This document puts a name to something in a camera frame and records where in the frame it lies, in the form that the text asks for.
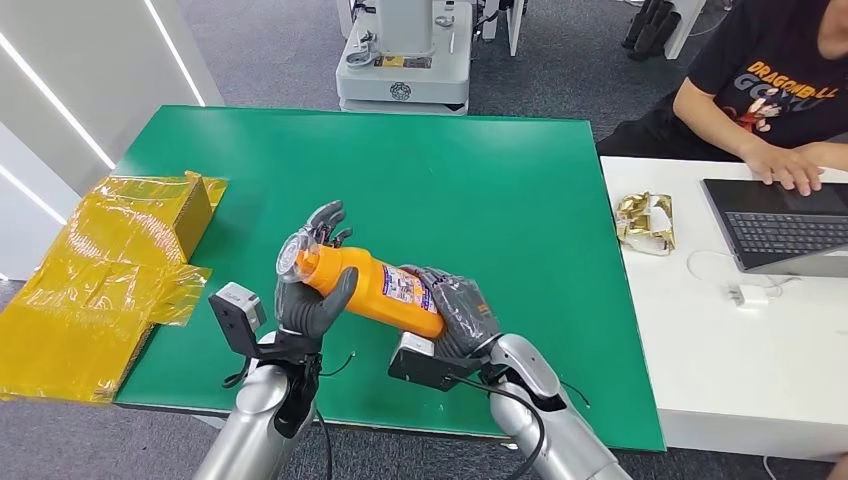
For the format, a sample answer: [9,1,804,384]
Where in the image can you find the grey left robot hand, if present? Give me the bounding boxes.
[274,199,360,346]

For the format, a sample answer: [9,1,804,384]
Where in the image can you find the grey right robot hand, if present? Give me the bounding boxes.
[397,264,503,362]

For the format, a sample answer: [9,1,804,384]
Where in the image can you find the orange plastic bottle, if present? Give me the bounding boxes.
[275,228,446,340]

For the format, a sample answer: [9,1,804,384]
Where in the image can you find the green table mat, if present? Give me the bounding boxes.
[113,105,667,454]

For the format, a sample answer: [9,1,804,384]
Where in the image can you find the crumpled gold foil wrapper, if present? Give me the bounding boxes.
[615,192,678,258]

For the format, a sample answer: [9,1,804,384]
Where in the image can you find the yellow taped cardboard box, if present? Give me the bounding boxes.
[0,170,230,405]

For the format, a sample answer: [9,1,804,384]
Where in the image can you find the white side table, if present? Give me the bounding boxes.
[600,155,848,463]

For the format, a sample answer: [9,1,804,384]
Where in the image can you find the white power adapter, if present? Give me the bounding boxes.
[728,284,771,309]

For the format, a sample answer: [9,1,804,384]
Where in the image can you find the dark grey laptop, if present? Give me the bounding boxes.
[702,178,848,279]

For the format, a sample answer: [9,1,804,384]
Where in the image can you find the black chair legs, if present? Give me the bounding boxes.
[621,0,684,64]

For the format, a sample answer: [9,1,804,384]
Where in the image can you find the person's hand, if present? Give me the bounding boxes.
[745,142,829,197]

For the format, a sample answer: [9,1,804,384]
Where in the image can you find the person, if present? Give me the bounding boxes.
[596,0,848,197]

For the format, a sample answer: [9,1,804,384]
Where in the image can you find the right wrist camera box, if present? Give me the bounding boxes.
[387,331,488,393]

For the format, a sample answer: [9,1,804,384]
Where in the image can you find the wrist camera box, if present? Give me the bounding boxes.
[387,331,488,393]
[207,282,268,359]

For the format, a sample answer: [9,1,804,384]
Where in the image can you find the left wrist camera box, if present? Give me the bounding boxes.
[207,282,268,359]

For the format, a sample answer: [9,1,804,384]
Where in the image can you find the white charger cable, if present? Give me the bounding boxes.
[686,248,803,299]

